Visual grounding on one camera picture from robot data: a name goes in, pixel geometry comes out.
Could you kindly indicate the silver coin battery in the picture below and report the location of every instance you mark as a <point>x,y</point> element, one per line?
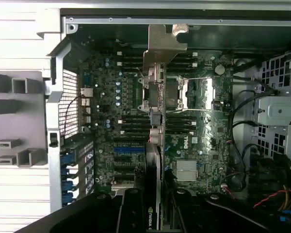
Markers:
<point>219,69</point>

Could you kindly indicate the metal disk bay cage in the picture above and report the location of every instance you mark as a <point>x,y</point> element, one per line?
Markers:
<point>276,111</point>

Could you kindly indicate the dark grey PC case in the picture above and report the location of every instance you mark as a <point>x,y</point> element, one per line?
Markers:
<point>53,114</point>

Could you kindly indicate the black short expansion slot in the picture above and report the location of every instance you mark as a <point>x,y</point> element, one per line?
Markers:
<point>123,159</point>

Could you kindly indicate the metal socket cover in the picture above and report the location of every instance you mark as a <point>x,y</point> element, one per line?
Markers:
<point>209,94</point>

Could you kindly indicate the white expansion slot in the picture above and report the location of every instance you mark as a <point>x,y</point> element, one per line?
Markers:
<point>122,187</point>

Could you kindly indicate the blue expansion slot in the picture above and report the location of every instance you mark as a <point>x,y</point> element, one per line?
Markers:
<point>129,150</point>

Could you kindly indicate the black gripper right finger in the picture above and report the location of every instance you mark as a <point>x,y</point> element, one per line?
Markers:
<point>184,211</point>

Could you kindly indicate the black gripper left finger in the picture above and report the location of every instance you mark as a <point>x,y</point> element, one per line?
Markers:
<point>133,211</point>

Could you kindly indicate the silver chipset heatsink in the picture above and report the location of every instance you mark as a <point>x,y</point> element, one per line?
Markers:
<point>186,169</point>

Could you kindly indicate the CPU socket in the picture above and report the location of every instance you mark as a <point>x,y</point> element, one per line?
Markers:
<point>173,94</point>

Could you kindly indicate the metal socket locking lever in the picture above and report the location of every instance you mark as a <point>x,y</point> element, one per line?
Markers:
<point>198,78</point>
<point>201,110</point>

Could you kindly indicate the black plastic shroud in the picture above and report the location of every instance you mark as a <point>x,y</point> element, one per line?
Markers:
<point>269,170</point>

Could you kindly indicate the green RAM stick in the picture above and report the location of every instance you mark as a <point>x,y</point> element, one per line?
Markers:
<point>0,144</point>

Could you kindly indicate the green motherboard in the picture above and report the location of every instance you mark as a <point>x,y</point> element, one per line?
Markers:
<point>203,145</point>

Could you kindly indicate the grey parts rack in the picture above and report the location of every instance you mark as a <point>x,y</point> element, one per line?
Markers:
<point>14,106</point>

